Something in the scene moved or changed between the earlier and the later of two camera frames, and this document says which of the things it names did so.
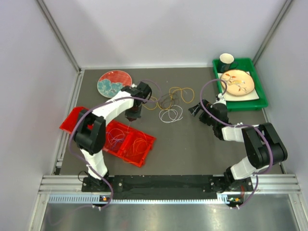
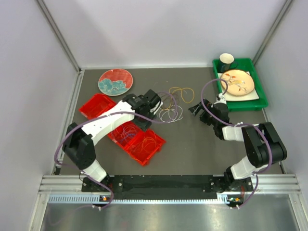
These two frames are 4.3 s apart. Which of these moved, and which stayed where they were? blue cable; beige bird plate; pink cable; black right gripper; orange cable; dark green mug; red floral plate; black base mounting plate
Moved: pink cable; blue cable; orange cable
Stayed: black right gripper; black base mounting plate; beige bird plate; red floral plate; dark green mug
